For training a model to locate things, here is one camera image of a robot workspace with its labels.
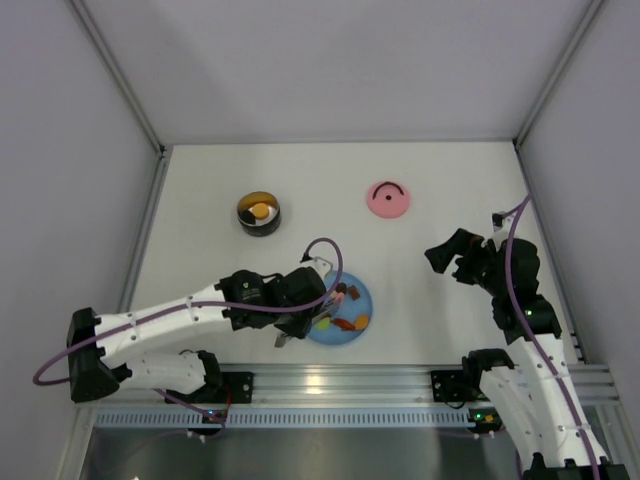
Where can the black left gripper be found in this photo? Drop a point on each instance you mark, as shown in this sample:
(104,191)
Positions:
(310,307)

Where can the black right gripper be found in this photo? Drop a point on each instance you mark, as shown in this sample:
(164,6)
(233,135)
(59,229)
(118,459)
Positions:
(463,257)

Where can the brown square chocolate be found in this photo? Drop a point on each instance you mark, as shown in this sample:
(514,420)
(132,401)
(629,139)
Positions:
(353,292)

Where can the tan round cracker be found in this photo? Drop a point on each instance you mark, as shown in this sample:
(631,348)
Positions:
(261,211)

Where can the black sandwich cookie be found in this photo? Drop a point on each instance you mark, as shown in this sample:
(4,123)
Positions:
(248,217)

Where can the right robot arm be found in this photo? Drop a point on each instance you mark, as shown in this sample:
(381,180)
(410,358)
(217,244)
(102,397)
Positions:
(528,382)

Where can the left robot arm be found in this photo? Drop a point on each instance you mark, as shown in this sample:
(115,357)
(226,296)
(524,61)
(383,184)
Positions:
(113,352)

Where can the green sandwich cookie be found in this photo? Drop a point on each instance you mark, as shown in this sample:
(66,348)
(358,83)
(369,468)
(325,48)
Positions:
(323,324)

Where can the blue plate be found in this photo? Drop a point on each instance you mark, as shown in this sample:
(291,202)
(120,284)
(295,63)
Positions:
(349,310)

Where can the red chicken wing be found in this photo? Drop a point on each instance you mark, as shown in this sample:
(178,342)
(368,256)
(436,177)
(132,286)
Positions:
(343,324)

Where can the yellow swirl cookie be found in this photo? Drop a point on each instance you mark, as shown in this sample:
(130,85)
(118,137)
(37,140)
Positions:
(361,322)

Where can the pink round lid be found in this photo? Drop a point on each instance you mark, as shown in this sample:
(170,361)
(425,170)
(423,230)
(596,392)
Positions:
(388,199)

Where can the aluminium frame rail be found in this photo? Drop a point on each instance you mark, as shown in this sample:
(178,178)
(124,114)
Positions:
(354,385)

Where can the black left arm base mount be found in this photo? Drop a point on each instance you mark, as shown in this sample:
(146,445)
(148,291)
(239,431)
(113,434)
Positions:
(236,388)

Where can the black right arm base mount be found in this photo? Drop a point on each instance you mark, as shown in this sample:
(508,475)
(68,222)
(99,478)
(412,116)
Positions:
(450,386)

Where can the white slotted cable duct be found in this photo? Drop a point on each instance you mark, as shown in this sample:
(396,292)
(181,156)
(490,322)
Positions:
(287,418)

